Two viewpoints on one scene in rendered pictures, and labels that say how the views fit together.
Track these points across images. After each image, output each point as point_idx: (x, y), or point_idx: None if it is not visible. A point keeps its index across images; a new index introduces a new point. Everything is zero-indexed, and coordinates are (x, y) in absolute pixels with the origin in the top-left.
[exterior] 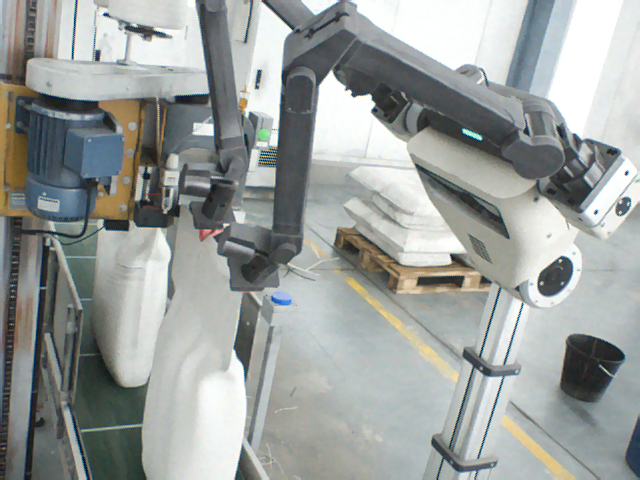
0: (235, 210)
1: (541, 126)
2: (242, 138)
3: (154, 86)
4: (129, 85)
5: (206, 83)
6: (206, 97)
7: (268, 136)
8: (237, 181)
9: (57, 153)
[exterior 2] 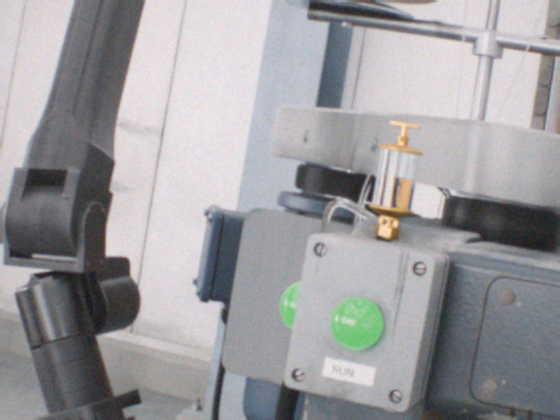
0: None
1: None
2: (26, 150)
3: (343, 139)
4: (308, 129)
5: (459, 153)
6: (450, 203)
7: (281, 308)
8: (29, 286)
9: None
